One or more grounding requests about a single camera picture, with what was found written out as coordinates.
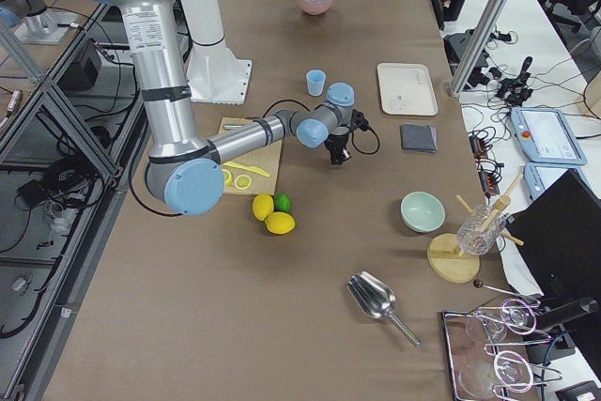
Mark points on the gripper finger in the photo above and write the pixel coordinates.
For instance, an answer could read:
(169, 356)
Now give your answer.
(337, 158)

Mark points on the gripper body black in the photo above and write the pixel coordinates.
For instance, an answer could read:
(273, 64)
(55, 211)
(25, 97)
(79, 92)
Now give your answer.
(336, 143)

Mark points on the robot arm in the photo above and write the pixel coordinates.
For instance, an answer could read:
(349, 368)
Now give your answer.
(180, 57)

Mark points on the light blue plastic cup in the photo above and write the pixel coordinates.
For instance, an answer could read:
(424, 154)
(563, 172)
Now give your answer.
(315, 81)

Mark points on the metal ice scoop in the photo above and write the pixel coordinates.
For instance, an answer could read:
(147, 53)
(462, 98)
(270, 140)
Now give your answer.
(377, 301)

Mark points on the wooden cup tree stand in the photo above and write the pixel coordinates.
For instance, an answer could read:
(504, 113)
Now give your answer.
(456, 257)

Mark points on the wooden cutting board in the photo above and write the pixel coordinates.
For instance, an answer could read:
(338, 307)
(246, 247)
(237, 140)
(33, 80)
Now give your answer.
(265, 158)

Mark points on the green lime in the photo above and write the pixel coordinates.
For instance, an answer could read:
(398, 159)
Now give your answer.
(282, 202)

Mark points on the grey folded cloth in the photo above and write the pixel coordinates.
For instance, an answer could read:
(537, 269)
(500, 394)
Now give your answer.
(419, 137)

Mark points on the yellow plastic knife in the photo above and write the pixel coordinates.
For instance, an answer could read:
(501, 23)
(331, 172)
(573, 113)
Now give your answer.
(249, 168)

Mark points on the cream rabbit tray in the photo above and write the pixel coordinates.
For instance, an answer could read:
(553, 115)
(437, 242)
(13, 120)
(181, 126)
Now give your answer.
(406, 90)

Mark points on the yellow lemon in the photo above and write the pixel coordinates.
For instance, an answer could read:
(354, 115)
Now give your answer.
(280, 223)
(263, 206)

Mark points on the lemon half slice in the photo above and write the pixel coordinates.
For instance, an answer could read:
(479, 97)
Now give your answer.
(228, 177)
(243, 182)

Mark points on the mint green bowl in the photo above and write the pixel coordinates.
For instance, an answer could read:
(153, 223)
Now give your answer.
(422, 212)

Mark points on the steel muddler black tip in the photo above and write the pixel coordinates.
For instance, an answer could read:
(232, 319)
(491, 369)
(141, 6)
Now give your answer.
(232, 126)

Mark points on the clear glass on stand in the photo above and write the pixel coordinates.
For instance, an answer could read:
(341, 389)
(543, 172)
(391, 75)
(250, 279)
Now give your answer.
(480, 230)

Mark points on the blue teach pendant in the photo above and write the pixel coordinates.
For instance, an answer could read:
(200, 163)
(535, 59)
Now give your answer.
(545, 136)
(539, 176)

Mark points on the black monitor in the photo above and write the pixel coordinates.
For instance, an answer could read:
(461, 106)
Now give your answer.
(561, 234)

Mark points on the mirror tray with glasses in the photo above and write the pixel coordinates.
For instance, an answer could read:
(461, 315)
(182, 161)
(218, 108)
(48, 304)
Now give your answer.
(486, 351)

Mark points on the white camera post base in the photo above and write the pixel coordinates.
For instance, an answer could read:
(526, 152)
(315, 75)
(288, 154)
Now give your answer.
(214, 73)

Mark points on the aluminium frame post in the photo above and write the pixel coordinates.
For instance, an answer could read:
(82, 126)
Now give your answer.
(482, 30)

